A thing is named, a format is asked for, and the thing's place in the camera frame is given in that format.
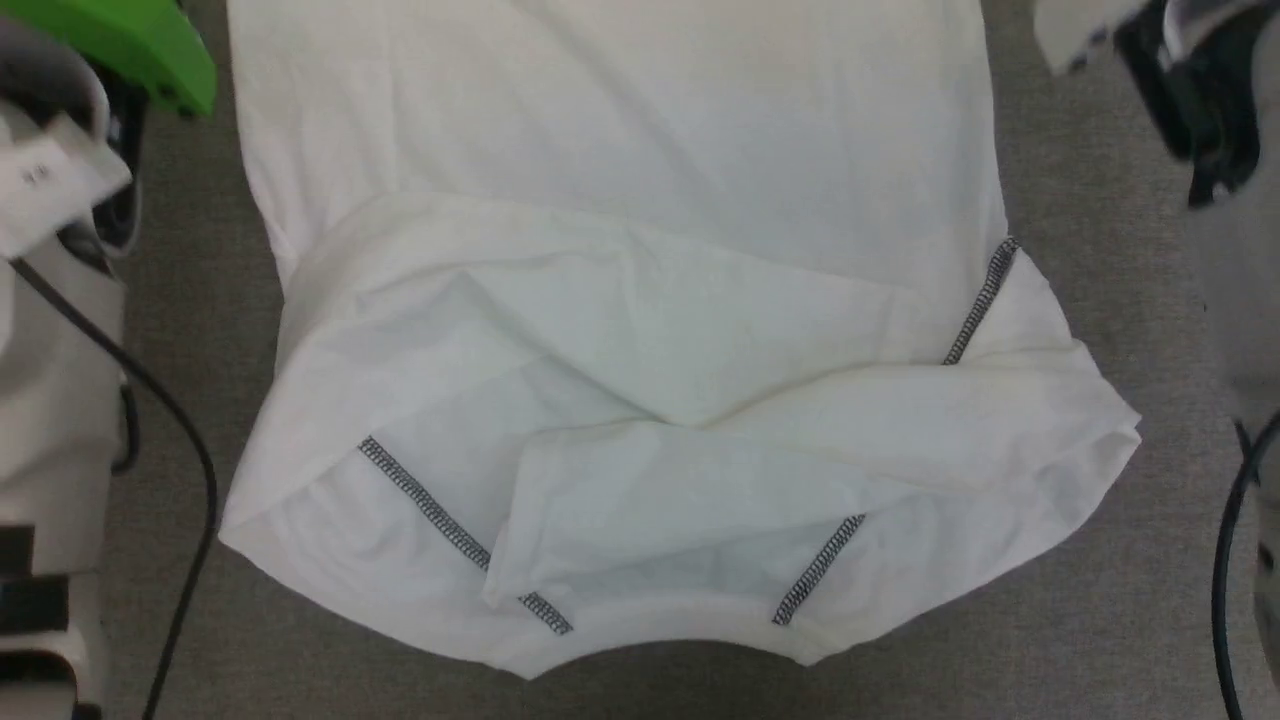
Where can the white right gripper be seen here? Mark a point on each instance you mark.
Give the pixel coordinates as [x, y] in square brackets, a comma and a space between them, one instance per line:
[1085, 30]

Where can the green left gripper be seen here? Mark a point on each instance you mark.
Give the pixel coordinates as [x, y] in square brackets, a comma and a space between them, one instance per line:
[130, 40]

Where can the white garment with grey stitching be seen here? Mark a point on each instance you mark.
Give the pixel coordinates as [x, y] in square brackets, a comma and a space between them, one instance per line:
[640, 300]

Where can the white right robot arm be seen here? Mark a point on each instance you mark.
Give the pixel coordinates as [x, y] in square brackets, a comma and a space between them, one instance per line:
[1245, 300]

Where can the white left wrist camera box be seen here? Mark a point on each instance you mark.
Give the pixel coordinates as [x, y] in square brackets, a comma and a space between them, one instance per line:
[50, 190]

